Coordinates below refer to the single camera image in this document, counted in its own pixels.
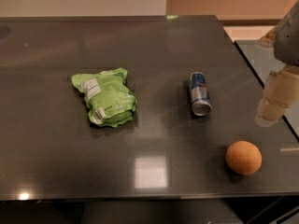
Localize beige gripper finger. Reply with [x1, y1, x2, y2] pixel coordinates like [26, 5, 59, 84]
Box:
[255, 64, 299, 127]

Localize green rice chip bag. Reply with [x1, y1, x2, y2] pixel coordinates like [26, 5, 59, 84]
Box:
[71, 67, 137, 128]

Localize orange ball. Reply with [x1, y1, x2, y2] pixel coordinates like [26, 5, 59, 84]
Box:
[225, 141, 263, 175]

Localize blue silver energy drink can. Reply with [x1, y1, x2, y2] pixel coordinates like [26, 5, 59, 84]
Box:
[189, 72, 212, 117]

